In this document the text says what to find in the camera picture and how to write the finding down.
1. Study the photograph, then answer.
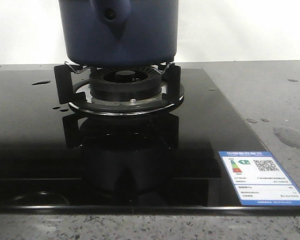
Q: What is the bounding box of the blue energy label sticker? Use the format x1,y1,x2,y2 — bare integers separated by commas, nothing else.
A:
218,151,300,206

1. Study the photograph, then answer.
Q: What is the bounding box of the black metal pot support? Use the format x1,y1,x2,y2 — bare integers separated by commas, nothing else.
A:
53,62,185,116

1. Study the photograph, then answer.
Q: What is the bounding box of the dark blue cooking pot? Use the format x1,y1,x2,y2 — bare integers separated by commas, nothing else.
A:
58,0,179,67

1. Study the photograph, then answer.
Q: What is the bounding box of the black round gas burner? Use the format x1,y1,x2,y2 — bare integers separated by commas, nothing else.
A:
89,67,162,102

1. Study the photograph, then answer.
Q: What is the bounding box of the black glass gas cooktop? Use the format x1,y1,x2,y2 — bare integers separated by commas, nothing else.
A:
0,69,300,215

